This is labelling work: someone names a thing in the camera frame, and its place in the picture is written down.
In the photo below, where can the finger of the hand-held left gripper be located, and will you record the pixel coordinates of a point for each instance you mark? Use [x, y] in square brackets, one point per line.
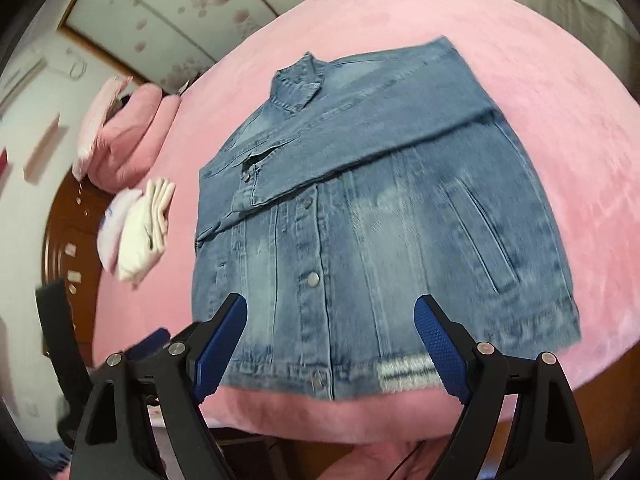
[150, 341]

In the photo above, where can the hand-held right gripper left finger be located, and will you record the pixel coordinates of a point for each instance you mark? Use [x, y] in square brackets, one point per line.
[220, 345]

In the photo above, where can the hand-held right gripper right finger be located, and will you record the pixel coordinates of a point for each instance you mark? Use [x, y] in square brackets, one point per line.
[440, 345]

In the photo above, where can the blue denim jacket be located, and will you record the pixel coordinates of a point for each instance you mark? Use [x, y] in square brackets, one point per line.
[375, 210]

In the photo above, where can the folded white cloth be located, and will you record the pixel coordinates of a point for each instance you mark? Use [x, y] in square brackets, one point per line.
[142, 235]

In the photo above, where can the wooden headboard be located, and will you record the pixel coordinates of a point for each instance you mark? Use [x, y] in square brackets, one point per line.
[65, 220]

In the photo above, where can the small pale printed pillow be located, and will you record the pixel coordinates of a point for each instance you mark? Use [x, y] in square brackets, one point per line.
[112, 225]

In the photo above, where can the folded pink quilt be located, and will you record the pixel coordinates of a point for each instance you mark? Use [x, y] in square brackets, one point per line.
[135, 135]

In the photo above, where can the pink lace-edged pillow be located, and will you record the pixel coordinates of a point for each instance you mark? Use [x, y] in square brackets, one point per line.
[100, 110]

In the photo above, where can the white air conditioner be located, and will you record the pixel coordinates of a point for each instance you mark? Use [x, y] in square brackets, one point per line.
[20, 80]

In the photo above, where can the pink bed blanket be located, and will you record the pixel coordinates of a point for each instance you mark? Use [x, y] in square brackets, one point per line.
[575, 110]

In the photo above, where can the floral panel wardrobe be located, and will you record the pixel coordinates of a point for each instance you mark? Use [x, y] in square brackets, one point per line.
[175, 20]

